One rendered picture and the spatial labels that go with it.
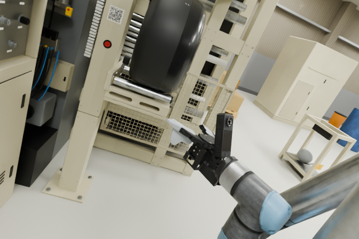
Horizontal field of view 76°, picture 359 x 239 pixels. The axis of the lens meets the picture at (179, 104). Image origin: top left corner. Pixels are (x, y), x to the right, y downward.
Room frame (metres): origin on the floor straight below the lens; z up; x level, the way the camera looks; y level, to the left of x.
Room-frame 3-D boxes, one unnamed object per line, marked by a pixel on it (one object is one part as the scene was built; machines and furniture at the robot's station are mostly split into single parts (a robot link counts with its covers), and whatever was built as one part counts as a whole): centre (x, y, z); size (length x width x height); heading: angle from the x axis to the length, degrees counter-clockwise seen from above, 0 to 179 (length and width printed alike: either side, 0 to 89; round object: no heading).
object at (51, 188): (1.29, 0.50, 0.01); 0.27 x 0.27 x 0.02; 10
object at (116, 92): (1.22, 0.23, 0.83); 0.36 x 0.09 x 0.06; 100
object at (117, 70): (1.33, 0.43, 0.90); 0.40 x 0.03 x 0.10; 10
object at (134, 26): (1.69, 0.53, 1.05); 0.20 x 0.15 x 0.30; 100
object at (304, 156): (3.17, -2.02, 0.40); 0.60 x 0.35 x 0.80; 20
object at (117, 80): (1.22, 0.22, 0.90); 0.35 x 0.05 x 0.05; 100
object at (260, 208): (0.43, -0.24, 1.04); 0.11 x 0.08 x 0.09; 45
